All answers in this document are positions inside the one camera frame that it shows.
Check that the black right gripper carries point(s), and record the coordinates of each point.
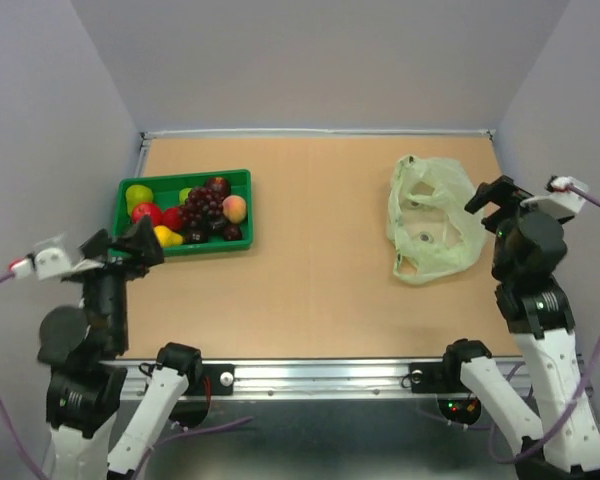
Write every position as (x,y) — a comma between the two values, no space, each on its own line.
(502,188)

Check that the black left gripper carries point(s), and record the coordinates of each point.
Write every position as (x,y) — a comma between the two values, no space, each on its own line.
(147,248)

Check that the red orange pomegranate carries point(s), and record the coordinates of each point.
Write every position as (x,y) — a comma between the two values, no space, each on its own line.
(172,218)

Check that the light green plastic bag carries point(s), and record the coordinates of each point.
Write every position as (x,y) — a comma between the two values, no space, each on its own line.
(432,233)

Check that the light green wrinkled fruit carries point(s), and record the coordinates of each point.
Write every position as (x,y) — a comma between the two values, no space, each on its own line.
(183,194)

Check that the dark red grape bunch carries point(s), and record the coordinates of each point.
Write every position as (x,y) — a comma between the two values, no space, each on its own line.
(201,207)

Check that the dark maroon plum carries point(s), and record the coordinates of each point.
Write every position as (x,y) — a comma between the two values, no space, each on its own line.
(232,232)

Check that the dark purple mangosteen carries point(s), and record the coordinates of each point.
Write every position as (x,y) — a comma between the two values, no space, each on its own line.
(196,237)

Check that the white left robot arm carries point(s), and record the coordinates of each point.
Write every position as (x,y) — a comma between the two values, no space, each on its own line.
(79,344)

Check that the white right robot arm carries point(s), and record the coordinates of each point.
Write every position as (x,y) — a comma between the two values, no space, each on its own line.
(560,438)

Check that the peach fruit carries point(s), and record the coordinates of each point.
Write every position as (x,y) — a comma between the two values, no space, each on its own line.
(235,209)

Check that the bright red apple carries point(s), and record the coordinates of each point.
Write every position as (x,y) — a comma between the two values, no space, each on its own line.
(147,209)

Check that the green yellow pear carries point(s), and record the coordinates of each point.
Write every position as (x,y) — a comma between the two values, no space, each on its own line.
(136,194)

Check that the green plastic tray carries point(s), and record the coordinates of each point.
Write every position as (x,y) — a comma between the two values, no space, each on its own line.
(166,195)

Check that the dark red apple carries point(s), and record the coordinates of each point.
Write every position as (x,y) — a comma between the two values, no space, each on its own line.
(219,185)

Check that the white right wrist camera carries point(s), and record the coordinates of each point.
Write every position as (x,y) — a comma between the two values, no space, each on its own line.
(562,200)

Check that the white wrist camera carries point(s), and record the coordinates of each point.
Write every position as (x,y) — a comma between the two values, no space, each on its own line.
(51,259)
(562,200)

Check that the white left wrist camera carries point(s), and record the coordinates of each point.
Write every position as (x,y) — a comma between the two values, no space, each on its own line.
(51,259)

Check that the aluminium mounting rail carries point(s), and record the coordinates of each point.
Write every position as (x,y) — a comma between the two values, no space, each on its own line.
(253,380)

